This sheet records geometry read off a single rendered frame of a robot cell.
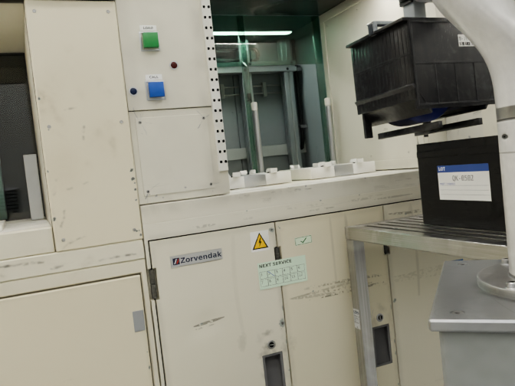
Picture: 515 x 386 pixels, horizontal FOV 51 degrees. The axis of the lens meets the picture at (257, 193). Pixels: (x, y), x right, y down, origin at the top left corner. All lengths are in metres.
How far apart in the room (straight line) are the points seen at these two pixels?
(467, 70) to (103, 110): 0.74
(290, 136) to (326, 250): 0.97
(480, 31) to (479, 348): 0.32
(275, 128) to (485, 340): 1.75
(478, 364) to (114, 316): 0.75
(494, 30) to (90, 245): 0.81
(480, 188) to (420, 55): 0.28
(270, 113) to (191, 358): 1.26
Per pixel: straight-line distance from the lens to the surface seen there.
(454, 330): 0.56
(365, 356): 1.34
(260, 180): 1.42
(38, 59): 1.14
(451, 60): 1.18
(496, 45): 0.64
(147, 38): 1.16
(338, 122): 1.84
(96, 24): 1.16
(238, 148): 2.16
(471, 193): 1.10
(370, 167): 1.59
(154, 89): 1.14
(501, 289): 0.63
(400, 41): 1.15
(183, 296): 1.17
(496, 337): 0.57
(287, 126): 2.20
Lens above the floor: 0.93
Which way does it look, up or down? 3 degrees down
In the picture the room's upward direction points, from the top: 6 degrees counter-clockwise
